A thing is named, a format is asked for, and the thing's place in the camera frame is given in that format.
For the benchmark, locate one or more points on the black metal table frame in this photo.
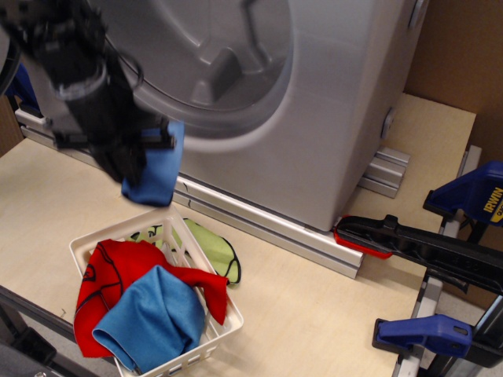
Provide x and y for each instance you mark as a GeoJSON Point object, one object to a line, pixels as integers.
{"type": "Point", "coordinates": [35, 342]}

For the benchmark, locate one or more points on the red printed cloth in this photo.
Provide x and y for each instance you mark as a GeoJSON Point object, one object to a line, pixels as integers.
{"type": "Point", "coordinates": [113, 267]}

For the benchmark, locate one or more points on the blue clamp lower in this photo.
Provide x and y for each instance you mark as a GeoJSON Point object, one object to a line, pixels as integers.
{"type": "Point", "coordinates": [440, 334]}

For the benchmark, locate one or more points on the brown cardboard panel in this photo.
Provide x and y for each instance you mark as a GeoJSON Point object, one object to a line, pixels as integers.
{"type": "Point", "coordinates": [458, 62]}

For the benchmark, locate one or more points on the blue Irwin clamp upper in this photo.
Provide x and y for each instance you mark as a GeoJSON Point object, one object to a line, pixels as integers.
{"type": "Point", "coordinates": [478, 193]}

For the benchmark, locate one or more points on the grey toy washing machine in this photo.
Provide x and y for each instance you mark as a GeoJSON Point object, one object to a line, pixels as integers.
{"type": "Point", "coordinates": [284, 103]}

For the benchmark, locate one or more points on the black red bar clamp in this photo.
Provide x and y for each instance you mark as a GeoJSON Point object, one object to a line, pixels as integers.
{"type": "Point", "coordinates": [461, 260]}

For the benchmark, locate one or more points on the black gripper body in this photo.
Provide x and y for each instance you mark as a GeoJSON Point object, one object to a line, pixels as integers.
{"type": "Point", "coordinates": [106, 115]}

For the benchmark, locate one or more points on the dark blue cloth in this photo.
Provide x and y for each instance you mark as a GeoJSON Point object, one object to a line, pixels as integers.
{"type": "Point", "coordinates": [158, 179]}

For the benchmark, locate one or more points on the washing machine door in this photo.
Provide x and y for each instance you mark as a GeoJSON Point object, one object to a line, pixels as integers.
{"type": "Point", "coordinates": [10, 62]}

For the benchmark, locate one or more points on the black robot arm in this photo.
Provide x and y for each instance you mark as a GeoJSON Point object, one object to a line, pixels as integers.
{"type": "Point", "coordinates": [69, 42]}

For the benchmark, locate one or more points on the light blue cloth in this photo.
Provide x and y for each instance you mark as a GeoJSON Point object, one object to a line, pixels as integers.
{"type": "Point", "coordinates": [157, 319]}

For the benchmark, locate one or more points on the long aluminium rail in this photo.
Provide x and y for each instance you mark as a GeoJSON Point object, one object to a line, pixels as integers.
{"type": "Point", "coordinates": [316, 246]}

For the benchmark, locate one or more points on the white plastic basket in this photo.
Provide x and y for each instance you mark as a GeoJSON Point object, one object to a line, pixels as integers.
{"type": "Point", "coordinates": [183, 251]}

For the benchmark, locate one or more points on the green cloth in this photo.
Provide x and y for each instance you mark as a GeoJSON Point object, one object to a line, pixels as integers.
{"type": "Point", "coordinates": [218, 250]}

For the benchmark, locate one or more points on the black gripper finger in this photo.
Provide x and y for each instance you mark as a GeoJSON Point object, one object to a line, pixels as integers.
{"type": "Point", "coordinates": [132, 162]}
{"type": "Point", "coordinates": [104, 158]}

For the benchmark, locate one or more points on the short aluminium rail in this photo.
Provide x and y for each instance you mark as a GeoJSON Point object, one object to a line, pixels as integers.
{"type": "Point", "coordinates": [385, 172]}

